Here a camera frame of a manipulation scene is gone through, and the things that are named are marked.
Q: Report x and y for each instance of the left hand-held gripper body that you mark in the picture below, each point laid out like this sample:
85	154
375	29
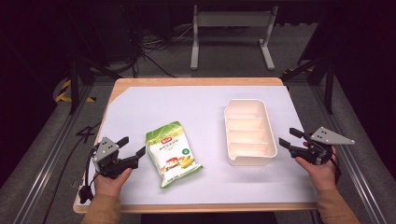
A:
109	163

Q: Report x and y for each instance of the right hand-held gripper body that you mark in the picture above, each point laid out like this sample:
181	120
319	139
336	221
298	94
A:
314	154

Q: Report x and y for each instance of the person's left hand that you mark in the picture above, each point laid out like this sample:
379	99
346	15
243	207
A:
109	186

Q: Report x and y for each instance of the person's right hand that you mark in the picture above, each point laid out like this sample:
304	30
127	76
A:
323	175

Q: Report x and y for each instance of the green and white snack bag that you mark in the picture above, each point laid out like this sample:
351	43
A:
172	155

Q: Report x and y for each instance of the white divided plastic container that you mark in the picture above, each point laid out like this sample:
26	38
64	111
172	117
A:
250	133

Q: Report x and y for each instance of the black tape floor mark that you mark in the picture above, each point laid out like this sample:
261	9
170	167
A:
87	132

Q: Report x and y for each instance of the black metal stand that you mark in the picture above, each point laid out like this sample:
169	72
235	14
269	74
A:
329	84

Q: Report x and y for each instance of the white table mat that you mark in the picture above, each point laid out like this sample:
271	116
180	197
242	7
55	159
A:
193	105

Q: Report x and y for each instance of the yellow and black hazard tape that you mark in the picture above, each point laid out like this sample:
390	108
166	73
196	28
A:
63	93

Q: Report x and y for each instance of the aluminium floor rail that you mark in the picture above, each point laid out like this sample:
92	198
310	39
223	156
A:
351	161
53	155

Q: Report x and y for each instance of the white metal stand frame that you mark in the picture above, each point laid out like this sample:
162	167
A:
233	19

